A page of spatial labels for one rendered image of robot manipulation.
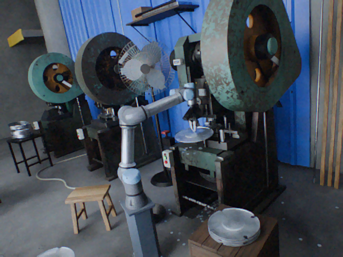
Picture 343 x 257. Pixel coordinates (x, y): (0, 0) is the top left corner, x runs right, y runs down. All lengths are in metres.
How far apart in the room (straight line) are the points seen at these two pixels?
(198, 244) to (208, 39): 1.13
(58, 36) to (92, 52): 3.87
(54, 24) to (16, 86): 2.21
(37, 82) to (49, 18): 2.61
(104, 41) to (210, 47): 1.73
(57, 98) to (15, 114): 3.59
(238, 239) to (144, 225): 0.62
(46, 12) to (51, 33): 0.45
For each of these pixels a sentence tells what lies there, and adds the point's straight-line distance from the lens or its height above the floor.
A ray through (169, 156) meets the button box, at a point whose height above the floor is 0.60.
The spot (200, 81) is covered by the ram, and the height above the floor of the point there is 1.15.
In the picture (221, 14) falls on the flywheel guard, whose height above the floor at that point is 1.53.
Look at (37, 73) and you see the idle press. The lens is 4.48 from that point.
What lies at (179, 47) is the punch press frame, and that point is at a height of 1.42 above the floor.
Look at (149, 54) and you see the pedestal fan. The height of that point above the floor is 1.42.
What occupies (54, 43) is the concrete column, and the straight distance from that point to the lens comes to 6.70.
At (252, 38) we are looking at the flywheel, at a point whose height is 1.39.
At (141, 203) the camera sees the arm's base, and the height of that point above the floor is 0.48.
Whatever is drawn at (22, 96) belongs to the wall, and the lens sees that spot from 8.06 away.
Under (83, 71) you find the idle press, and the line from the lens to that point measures 2.85.
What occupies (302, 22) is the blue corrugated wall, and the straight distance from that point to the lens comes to 2.88.
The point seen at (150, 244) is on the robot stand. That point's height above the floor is 0.16.
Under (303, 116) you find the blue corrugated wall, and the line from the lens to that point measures 2.98.
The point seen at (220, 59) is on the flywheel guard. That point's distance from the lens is 1.45.
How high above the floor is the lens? 1.34
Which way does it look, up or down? 15 degrees down
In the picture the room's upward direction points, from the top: 9 degrees counter-clockwise
